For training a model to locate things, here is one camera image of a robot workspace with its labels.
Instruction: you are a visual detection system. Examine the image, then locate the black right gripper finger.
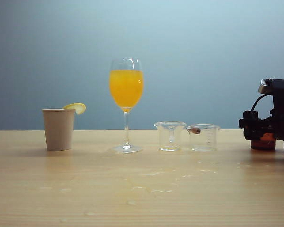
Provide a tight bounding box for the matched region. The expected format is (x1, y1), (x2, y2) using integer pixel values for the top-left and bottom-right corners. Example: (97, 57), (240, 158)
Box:
(238, 110), (275, 141)

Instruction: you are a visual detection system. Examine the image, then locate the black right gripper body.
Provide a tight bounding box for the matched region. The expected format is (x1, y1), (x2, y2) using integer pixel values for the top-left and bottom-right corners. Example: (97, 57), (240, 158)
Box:
(271, 79), (284, 153)

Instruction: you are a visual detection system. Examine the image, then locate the amber measuring cup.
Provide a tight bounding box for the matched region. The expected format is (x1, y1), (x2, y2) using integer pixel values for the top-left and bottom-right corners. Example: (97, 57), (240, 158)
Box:
(250, 132), (276, 151)

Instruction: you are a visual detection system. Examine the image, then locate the clear measuring cup brown tag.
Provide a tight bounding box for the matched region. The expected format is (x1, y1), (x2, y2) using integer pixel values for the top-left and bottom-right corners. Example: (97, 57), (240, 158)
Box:
(186, 124), (221, 152)

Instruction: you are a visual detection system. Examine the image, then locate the plain clear measuring cup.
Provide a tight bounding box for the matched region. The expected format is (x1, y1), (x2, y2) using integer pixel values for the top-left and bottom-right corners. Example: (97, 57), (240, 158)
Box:
(153, 121), (187, 152)

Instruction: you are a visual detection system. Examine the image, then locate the beige paper cup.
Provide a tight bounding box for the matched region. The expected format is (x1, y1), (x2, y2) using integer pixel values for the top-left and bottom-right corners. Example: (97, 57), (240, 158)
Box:
(42, 108), (76, 152)

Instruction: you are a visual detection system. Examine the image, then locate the stemmed wine glass with juice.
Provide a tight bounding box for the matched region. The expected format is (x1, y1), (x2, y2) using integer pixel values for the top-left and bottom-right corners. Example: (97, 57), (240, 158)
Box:
(108, 58), (144, 154)

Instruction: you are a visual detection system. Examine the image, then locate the yellow lemon slice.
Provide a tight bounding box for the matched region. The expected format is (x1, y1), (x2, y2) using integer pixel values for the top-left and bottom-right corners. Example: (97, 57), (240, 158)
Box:
(63, 102), (87, 115)

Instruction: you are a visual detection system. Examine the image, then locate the black camera cable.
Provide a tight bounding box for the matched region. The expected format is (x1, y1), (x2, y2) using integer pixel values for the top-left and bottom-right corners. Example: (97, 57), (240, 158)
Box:
(251, 94), (268, 112)

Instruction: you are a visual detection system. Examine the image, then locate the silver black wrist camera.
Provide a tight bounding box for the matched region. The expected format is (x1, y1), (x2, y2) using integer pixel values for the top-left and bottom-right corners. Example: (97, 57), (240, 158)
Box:
(258, 78), (274, 95)

